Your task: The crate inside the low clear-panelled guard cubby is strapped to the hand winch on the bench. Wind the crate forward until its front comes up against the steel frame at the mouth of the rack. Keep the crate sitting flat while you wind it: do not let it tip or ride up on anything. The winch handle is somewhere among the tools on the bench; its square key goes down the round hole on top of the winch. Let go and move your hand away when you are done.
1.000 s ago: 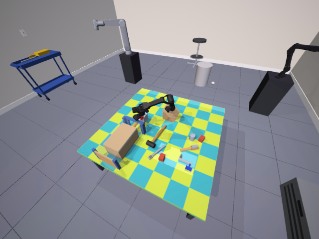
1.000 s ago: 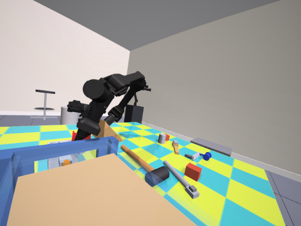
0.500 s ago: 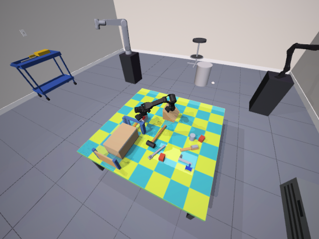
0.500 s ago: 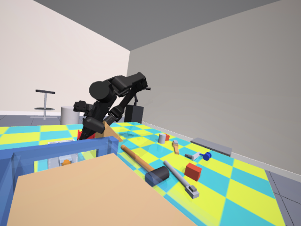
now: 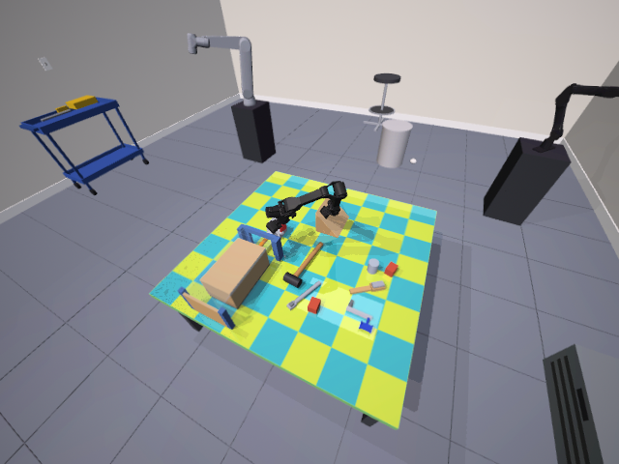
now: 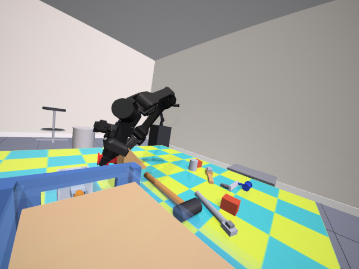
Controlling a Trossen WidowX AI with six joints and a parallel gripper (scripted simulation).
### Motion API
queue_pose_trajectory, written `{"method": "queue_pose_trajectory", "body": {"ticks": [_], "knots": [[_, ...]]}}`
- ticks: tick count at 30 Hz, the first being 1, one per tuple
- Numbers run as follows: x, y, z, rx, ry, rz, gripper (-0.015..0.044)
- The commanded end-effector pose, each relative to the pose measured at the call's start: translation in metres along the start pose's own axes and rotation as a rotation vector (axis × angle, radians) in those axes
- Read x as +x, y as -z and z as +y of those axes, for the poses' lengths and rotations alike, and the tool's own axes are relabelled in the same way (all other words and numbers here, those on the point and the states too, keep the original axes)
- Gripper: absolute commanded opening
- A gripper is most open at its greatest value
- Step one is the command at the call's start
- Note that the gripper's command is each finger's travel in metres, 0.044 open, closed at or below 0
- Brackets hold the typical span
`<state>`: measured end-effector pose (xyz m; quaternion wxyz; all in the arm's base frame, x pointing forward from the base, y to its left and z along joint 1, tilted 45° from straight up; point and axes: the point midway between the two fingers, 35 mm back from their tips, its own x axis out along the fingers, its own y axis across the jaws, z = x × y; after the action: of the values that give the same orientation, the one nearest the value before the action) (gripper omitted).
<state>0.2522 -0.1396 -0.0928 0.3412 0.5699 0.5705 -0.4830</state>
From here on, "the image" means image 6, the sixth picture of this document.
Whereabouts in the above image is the mallet with wooden handle and black head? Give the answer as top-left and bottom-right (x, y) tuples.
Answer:
(144, 172), (202, 215)

